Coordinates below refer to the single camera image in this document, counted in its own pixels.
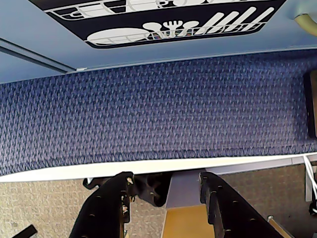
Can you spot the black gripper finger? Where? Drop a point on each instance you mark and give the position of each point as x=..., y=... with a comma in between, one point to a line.
x=104, y=213
x=232, y=213

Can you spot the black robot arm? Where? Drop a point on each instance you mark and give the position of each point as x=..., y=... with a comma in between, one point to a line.
x=153, y=191

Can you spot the yellow wooden board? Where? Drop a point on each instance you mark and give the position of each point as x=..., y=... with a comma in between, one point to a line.
x=188, y=223

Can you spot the black flat bar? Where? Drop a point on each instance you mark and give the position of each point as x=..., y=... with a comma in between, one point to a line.
x=26, y=231

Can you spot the dark box on floor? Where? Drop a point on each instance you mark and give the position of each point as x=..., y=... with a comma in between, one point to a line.
x=311, y=104

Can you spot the blue freezer door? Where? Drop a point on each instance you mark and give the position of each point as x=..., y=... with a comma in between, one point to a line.
x=19, y=67

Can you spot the dishwasher door with rack print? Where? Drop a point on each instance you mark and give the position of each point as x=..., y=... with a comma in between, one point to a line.
x=223, y=44

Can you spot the blue wooden toy kitchen unit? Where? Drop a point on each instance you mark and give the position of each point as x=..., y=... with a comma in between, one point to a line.
x=29, y=22

